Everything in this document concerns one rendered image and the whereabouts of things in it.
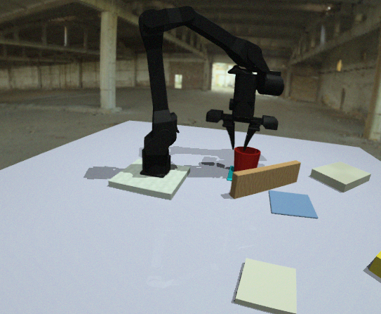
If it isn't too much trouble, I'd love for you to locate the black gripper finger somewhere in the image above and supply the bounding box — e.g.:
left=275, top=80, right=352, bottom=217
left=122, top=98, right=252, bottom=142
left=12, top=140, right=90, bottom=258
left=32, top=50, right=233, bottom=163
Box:
left=222, top=123, right=235, bottom=149
left=243, top=125, right=260, bottom=151

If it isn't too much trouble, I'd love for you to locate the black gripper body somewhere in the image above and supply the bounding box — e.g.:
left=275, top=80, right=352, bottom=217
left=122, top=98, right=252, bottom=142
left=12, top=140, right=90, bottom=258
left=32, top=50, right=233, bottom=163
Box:
left=206, top=92, right=279, bottom=130

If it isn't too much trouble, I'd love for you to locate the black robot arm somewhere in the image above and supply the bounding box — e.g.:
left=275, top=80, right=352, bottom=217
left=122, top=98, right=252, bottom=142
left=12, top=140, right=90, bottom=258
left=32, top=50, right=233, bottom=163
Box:
left=138, top=6, right=284, bottom=178

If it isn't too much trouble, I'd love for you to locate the tan wooden block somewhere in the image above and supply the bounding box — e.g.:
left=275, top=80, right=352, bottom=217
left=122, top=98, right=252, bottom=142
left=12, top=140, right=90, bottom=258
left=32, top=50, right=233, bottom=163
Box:
left=229, top=160, right=301, bottom=199

